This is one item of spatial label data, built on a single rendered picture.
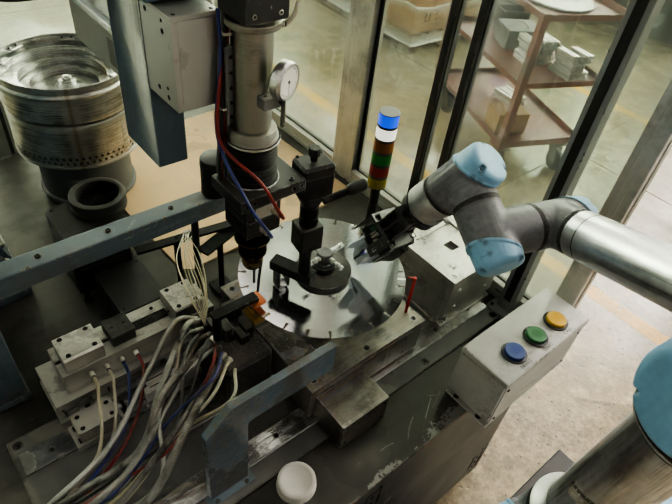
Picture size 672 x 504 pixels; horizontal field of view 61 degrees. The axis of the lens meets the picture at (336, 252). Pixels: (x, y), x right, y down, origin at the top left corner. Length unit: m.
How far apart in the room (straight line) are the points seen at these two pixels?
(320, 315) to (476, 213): 0.35
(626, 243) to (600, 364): 1.71
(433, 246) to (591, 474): 0.69
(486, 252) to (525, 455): 1.37
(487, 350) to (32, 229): 1.12
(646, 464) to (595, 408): 1.68
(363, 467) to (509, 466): 1.04
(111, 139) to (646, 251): 1.16
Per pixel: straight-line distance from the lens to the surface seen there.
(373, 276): 1.12
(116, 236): 1.07
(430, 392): 1.23
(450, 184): 0.88
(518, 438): 2.16
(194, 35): 0.75
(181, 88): 0.77
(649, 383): 0.62
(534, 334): 1.19
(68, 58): 1.63
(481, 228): 0.85
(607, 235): 0.85
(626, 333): 2.70
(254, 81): 0.74
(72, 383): 1.14
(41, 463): 1.16
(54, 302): 1.40
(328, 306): 1.06
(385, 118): 1.21
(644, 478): 0.72
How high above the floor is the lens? 1.74
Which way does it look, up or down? 43 degrees down
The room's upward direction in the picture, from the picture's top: 8 degrees clockwise
